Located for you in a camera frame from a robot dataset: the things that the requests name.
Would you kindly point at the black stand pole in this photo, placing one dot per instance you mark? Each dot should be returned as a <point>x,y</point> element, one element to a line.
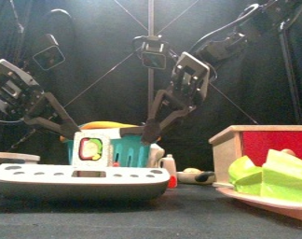
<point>291,74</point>

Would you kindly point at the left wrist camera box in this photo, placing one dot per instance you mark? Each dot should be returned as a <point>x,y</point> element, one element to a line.
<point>48,56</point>

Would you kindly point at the pink plate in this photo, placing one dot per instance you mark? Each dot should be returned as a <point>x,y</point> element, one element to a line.
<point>278,207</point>

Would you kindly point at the teal plastic basket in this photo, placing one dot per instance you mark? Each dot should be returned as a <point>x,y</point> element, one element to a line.
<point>130,151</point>

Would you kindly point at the white bottle with red cap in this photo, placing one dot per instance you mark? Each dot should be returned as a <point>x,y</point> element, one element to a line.
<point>168,169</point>

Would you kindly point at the overhead camera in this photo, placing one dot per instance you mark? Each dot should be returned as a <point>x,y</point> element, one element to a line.
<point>154,54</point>

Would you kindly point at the white toy mug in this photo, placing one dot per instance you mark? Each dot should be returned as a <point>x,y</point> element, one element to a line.
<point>155,155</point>

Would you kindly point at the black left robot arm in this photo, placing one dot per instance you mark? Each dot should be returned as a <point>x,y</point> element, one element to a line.
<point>42,34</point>

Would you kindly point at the white toy sushi roll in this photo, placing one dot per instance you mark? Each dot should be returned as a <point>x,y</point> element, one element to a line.
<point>91,148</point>

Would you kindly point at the vertical metal frame pole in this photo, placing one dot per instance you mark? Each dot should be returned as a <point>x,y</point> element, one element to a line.
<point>151,18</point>

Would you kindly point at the wooden box with red panel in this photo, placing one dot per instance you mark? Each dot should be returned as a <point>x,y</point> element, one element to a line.
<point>266,140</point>

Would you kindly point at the white and black toy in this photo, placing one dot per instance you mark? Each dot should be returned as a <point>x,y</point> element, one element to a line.
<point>195,176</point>

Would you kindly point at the yellow toy banana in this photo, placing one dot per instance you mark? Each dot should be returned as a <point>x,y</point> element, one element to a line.
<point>106,125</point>

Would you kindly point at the grey toy knife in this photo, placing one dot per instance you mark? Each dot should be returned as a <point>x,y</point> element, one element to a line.
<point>131,131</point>

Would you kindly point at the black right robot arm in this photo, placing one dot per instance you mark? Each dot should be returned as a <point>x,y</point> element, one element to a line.
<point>248,28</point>

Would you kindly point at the round white plate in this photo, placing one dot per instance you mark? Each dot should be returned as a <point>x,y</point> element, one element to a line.
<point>12,157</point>

